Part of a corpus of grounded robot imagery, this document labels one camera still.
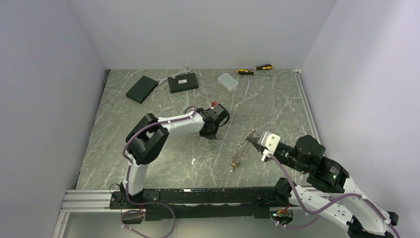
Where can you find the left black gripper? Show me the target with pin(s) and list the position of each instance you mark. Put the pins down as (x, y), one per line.
(210, 136)

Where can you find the large metal keyring with rings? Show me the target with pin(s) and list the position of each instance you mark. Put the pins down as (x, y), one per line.
(241, 149)

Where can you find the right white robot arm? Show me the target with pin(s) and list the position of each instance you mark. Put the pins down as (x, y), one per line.
(348, 207)

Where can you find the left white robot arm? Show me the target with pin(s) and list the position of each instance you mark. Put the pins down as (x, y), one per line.
(146, 140)

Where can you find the silver wrench right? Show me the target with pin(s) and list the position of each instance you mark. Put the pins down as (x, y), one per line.
(245, 96)

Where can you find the silver wrench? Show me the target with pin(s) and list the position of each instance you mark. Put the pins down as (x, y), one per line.
(183, 71)
(245, 96)

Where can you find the clear plastic box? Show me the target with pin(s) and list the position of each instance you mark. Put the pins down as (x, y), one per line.
(227, 81)

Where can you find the black flat box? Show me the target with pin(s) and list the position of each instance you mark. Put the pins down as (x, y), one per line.
(182, 83)

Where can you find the yellow black screwdriver lower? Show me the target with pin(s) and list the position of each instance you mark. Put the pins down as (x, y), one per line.
(247, 72)

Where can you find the yellow black screwdriver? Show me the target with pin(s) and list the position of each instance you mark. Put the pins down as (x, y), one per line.
(264, 67)
(247, 72)

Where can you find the silver wrench back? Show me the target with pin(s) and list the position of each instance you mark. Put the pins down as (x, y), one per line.
(183, 71)

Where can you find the yellow black screwdriver upper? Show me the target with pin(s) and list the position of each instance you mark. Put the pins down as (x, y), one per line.
(264, 67)

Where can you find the black flat pad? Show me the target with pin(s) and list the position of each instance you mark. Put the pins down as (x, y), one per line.
(142, 89)

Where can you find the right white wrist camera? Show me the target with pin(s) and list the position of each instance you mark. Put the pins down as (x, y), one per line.
(267, 144)

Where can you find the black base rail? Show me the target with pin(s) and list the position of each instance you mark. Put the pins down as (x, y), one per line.
(182, 203)

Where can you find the aluminium frame rail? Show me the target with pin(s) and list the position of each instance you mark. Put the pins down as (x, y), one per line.
(330, 94)
(86, 201)

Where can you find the left aluminium frame rail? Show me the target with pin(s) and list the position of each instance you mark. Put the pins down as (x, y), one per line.
(86, 201)

